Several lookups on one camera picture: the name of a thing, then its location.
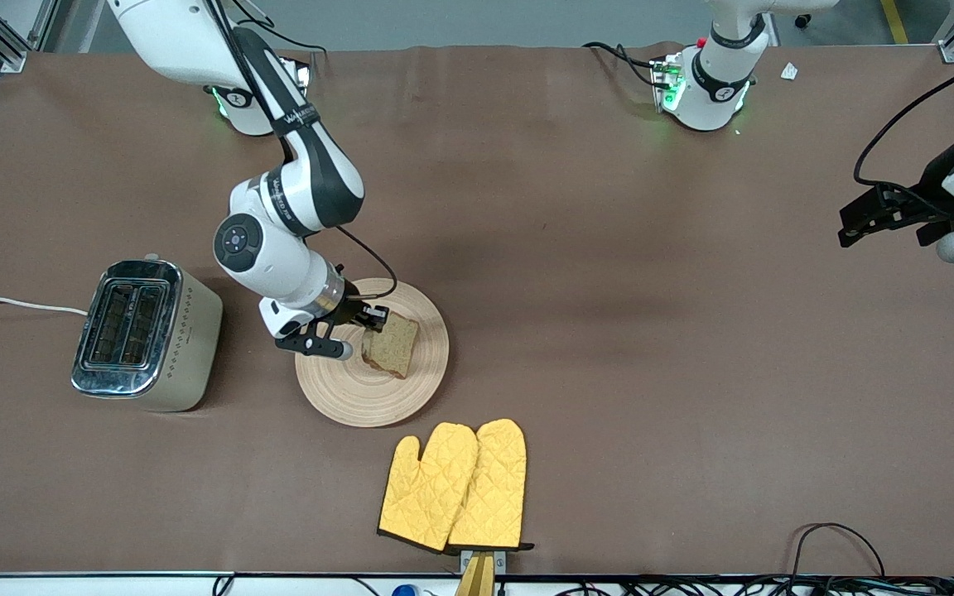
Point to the chrome and beige toaster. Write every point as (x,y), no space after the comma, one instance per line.
(191,348)

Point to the black caster wheel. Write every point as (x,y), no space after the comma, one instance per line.
(802,19)

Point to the small grey metal bracket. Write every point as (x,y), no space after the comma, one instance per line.
(499,563)

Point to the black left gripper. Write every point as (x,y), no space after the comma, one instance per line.
(930,197)

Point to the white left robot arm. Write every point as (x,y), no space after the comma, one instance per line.
(709,83)

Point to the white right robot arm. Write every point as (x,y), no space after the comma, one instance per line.
(320,165)

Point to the brown toast bread slice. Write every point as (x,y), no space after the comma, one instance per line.
(394,348)

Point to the yellowish wooden stand piece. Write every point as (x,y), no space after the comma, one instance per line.
(477,579)

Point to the small white paper scrap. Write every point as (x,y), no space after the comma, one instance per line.
(789,71)

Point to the yellow quilted oven mitt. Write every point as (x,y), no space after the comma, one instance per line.
(493,488)
(427,497)

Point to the round light wooden plate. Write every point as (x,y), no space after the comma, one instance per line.
(361,397)

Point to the brown table cover sheet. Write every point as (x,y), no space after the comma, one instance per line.
(568,248)

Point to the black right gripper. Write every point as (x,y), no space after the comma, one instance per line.
(352,304)

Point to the small blue cap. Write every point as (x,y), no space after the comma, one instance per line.
(405,591)

